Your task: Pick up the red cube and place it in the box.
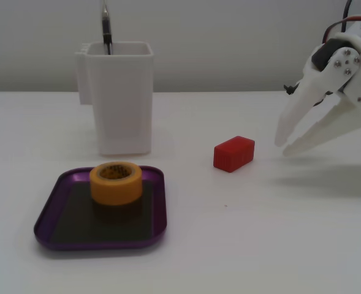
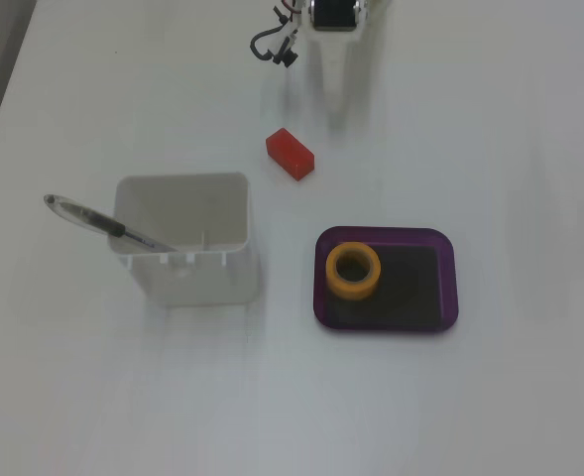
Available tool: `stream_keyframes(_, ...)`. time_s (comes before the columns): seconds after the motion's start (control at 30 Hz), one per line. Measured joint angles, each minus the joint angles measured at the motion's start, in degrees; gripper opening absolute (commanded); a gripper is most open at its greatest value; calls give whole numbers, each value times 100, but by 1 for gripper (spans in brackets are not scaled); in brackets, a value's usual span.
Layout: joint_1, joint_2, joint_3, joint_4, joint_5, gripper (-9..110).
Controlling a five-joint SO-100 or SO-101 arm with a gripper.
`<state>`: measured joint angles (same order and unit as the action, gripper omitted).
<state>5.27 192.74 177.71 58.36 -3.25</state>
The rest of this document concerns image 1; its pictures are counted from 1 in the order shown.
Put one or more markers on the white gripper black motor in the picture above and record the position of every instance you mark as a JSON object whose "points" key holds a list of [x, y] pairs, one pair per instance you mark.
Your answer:
{"points": [[345, 65]]}

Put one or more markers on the red cube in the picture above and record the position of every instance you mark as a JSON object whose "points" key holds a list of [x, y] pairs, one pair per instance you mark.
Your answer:
{"points": [[232, 154]]}

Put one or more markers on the black zip tie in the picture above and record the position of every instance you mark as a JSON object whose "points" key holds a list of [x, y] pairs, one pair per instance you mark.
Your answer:
{"points": [[289, 89]]}

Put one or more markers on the white plastic pen holder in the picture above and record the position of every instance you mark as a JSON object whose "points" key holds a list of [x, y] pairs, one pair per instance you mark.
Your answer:
{"points": [[122, 101]]}

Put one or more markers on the yellow masking tape roll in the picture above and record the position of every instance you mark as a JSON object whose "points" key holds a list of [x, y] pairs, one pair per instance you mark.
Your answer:
{"points": [[116, 191]]}

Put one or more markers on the black ballpoint pen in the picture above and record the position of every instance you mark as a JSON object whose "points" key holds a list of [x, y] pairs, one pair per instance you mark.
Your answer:
{"points": [[107, 27]]}

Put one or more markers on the purple metal tray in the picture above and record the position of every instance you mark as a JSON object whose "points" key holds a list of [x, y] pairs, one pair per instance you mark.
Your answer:
{"points": [[66, 223]]}

